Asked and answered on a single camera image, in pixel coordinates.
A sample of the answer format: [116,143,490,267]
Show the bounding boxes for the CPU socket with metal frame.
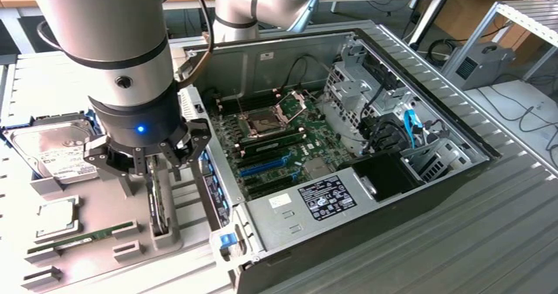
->
[272,90,312,125]

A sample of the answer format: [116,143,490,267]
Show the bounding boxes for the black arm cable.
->
[176,0,218,91]

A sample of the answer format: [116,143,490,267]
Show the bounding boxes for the dark RAM stick white label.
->
[242,137,306,156]

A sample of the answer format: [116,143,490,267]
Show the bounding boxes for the thin black wire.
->
[283,54,331,94]

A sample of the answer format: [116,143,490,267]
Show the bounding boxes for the blue expansion slot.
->
[238,158,284,177]

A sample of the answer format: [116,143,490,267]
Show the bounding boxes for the blue SATA wire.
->
[403,108,422,150]

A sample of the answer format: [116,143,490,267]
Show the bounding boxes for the silver disk bay cage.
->
[324,34,422,144]

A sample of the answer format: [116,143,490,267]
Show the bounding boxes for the black pole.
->
[411,0,462,52]

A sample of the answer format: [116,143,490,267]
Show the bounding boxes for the graphics card with black fan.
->
[143,153,172,236]

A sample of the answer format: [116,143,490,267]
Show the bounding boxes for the grey power supply unit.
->
[242,166,384,255]

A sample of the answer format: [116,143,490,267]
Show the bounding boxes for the coiled black cable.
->
[426,38,459,63]

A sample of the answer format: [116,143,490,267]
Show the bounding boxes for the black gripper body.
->
[89,81,190,151]

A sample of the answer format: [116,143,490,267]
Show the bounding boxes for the grey equipment box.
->
[442,42,518,91]

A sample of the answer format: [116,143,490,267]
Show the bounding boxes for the long black expansion slot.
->
[243,175,292,189]
[250,184,302,199]

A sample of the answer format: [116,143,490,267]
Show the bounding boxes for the grey parts rack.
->
[19,163,184,291]

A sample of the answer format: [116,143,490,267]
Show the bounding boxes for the black wire bundle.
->
[359,116,414,154]

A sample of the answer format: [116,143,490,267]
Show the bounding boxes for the green RAM stick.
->
[25,221,135,255]

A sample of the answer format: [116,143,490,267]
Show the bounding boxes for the silver chipset heatsink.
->
[303,159,336,179]

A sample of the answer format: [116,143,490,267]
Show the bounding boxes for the open black PC case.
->
[168,19,502,294]

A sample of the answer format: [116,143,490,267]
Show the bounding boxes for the green motherboard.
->
[204,88,350,202]

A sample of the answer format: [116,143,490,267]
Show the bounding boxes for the blue disk carrier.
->
[0,109,99,144]

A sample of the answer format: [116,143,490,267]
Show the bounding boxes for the aluminium frame table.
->
[442,0,558,81]

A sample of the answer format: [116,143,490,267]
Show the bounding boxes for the black loose cable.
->
[477,86,558,151]

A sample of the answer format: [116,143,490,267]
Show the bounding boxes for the silver CPU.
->
[35,202,75,238]

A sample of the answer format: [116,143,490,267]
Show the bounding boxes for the silver hard disk drive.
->
[1,119,99,186]

